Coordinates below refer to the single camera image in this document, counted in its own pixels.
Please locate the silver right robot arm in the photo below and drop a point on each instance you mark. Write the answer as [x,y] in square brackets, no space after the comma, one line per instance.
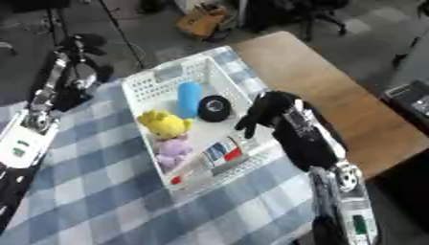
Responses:
[349,204]

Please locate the black office chair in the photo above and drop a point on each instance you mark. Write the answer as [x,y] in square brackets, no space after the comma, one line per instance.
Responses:
[296,14]

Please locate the tan cardboard box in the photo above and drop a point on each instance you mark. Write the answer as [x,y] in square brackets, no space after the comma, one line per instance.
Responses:
[201,20]

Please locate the black tripod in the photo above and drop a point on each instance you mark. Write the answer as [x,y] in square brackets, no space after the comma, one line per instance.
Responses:
[120,32]

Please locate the white blue red tube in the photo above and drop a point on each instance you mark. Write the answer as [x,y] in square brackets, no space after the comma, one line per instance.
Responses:
[220,153]

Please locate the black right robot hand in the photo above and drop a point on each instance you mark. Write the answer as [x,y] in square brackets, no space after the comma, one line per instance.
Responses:
[301,137]

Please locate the black storage crate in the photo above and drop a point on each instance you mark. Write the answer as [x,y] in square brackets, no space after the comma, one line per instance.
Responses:
[410,100]

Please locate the yellow-haired pink doll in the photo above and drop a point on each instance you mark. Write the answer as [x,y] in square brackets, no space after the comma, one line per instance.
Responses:
[167,134]

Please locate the black tape roll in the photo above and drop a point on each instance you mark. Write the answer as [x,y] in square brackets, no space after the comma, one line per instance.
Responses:
[214,108]

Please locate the blue cylinder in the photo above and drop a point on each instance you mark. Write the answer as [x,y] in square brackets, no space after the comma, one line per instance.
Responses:
[189,100]

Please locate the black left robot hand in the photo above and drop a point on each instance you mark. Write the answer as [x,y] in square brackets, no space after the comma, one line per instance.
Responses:
[71,92]

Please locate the white perforated plastic basket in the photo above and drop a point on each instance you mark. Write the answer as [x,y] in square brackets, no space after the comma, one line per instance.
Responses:
[223,137]

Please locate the black stand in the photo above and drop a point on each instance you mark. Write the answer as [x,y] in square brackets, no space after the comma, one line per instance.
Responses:
[56,19]

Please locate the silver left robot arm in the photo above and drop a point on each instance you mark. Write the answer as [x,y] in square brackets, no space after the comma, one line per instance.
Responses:
[25,145]

